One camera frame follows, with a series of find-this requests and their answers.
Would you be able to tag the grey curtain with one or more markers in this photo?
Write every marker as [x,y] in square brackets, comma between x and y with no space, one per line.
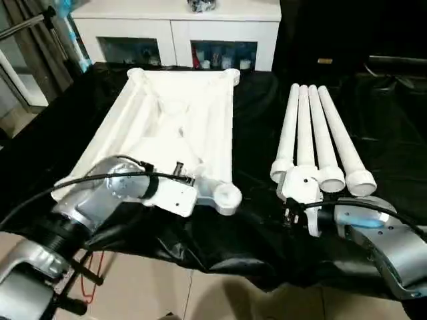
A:
[27,66]

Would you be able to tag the black tripod stand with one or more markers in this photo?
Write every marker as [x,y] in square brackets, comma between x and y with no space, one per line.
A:
[70,305]

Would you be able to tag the black flat device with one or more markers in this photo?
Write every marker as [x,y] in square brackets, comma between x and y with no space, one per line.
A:
[397,63]

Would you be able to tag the white plastic table top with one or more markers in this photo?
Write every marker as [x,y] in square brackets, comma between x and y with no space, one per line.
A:
[167,113]

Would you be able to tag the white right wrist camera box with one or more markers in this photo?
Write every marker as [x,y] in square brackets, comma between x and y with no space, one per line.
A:
[300,186]

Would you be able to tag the grey metal pole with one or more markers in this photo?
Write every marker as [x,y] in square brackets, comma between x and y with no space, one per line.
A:
[30,21]

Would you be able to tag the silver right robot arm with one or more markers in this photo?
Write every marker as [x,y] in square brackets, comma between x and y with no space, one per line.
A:
[393,246]

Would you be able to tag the black plastic mat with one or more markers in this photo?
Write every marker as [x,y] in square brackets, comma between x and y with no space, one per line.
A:
[260,133]

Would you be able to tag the white cabinet with glass doors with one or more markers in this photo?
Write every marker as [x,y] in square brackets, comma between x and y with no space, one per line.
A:
[133,13]

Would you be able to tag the grey bundle on cabinet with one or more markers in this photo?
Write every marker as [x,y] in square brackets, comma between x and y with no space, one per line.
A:
[202,5]

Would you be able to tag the small yellow label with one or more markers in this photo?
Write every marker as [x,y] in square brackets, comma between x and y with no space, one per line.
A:
[325,61]

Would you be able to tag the white plastic table leg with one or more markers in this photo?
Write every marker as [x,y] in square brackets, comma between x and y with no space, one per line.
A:
[321,126]
[304,126]
[340,126]
[288,126]

